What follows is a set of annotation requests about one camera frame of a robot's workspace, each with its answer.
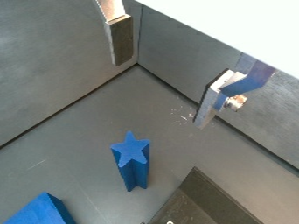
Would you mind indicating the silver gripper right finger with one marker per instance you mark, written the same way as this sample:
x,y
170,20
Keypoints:
x,y
223,92

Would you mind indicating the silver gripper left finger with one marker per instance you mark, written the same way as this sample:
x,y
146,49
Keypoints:
x,y
118,29

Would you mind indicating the blue star-shaped peg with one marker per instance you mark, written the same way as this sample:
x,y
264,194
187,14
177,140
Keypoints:
x,y
130,155

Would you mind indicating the blue shape-sorting board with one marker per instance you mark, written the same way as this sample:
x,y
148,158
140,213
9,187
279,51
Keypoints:
x,y
44,210

